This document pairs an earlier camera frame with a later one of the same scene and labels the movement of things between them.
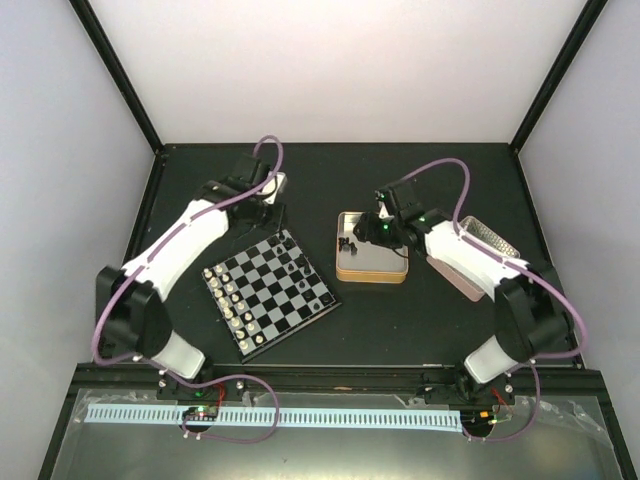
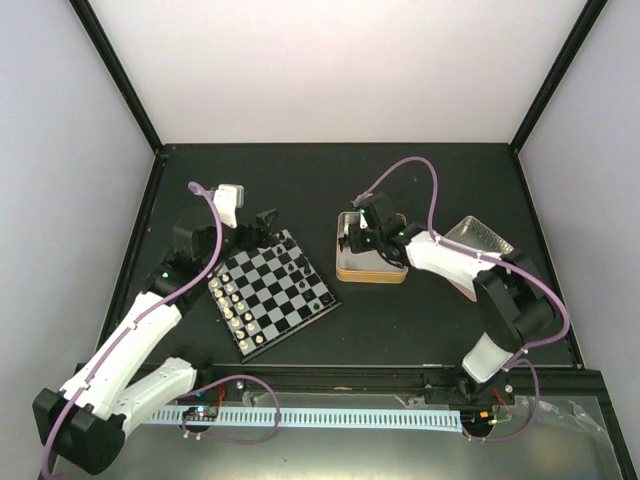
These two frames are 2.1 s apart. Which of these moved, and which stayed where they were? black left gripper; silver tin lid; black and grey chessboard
Moved: black left gripper
Stayed: black and grey chessboard; silver tin lid
